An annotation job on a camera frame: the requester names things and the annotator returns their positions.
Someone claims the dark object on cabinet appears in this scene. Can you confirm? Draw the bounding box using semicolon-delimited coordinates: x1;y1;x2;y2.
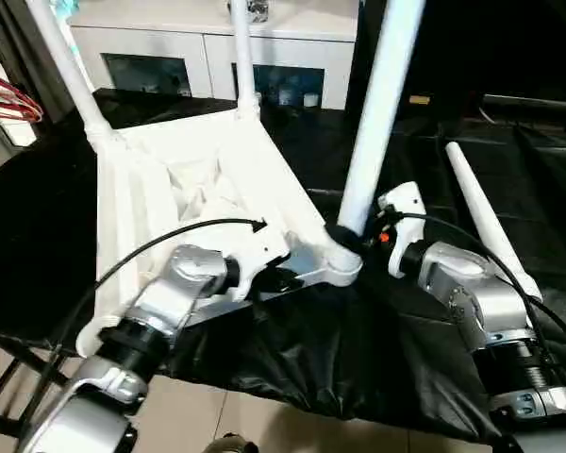
245;0;271;23

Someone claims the white plastic table top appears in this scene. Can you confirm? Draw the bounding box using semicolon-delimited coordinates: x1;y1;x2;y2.
75;106;364;358

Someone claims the white plastic table leg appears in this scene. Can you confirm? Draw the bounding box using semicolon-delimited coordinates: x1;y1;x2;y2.
443;142;545;295
24;0;120;152
326;0;425;252
228;0;261;120

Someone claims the white cabinet with glass doors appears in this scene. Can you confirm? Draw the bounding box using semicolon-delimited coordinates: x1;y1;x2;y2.
66;0;359;110

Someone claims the black metal table frame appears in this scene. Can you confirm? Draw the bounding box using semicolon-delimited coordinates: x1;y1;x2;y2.
0;330;69;437

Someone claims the black horizontal rail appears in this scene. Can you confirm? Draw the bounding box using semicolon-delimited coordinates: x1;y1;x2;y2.
481;93;566;120

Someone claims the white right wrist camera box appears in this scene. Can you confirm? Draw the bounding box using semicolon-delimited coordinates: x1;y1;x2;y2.
377;182;427;277

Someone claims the pale blue plastic sheet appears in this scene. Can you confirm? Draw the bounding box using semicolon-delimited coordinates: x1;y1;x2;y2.
52;0;82;22

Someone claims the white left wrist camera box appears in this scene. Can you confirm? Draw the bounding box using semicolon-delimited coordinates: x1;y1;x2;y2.
225;222;291;301

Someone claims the black plastic mat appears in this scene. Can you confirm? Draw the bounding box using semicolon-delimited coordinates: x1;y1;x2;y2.
0;87;566;445

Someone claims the grey curtain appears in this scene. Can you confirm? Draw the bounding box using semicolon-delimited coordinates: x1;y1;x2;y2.
0;0;76;120

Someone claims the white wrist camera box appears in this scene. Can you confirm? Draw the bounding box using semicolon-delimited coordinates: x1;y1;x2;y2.
377;182;427;277
225;222;291;301

